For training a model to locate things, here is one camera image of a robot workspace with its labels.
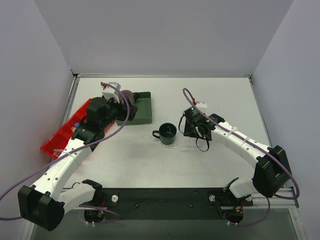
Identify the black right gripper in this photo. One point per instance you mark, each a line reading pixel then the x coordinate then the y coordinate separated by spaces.
pixel 191 126

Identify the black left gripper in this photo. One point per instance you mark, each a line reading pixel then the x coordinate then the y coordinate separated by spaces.
pixel 130 111

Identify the dark green mug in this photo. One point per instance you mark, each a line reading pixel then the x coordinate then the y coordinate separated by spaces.
pixel 166 133

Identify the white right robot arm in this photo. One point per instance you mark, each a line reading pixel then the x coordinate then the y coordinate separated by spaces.
pixel 270 164

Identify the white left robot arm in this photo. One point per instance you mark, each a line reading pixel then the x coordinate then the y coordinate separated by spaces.
pixel 44 203

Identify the clear textured oval tray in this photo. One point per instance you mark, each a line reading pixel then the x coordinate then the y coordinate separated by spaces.
pixel 188 143

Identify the green plastic tray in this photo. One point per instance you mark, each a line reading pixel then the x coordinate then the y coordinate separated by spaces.
pixel 143 100

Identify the grey mug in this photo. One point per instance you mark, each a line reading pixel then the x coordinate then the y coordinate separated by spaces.
pixel 128 94

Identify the red plastic organizer box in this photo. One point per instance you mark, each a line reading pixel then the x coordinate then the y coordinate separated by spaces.
pixel 65 135

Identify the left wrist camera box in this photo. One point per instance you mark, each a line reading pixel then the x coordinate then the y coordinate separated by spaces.
pixel 111 91

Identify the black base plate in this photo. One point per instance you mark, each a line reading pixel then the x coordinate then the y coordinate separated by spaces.
pixel 163 204

